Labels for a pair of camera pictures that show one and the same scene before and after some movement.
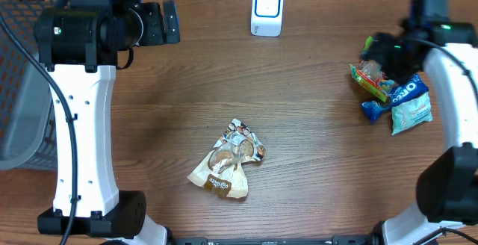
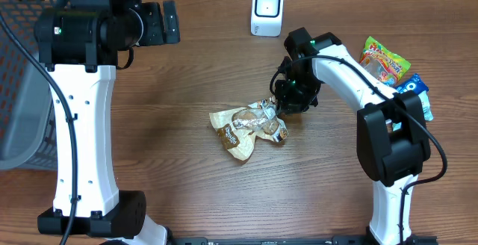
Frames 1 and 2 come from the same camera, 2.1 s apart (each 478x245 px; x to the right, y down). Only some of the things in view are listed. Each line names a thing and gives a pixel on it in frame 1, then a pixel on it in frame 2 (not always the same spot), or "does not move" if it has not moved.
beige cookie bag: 220,170 → 238,127
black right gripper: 373,52 → 285,101
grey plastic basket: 28,128 does not move
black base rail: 303,240 does not move
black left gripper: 153,13 does not move
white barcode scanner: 267,12 does not move
